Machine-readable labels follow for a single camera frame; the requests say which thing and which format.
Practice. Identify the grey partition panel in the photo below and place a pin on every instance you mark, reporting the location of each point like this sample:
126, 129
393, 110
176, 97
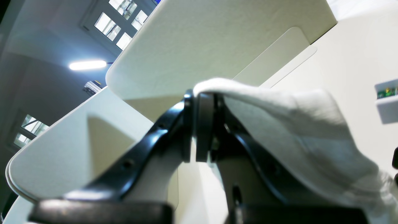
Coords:
78, 148
184, 42

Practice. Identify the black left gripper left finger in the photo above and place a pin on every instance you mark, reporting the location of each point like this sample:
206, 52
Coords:
131, 190

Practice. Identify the white printed t-shirt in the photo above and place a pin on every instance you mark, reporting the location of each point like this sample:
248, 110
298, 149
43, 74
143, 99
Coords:
309, 135

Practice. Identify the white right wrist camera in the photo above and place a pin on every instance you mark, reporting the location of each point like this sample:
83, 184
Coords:
387, 101

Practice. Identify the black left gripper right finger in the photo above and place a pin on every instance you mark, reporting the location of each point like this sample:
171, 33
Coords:
258, 188

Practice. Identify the grey front partition panel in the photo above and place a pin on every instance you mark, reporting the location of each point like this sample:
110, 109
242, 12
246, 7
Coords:
78, 148

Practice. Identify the grey right partition panel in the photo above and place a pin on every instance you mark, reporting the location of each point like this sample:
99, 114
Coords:
184, 42

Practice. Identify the ceiling light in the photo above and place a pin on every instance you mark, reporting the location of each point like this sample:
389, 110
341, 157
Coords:
87, 65

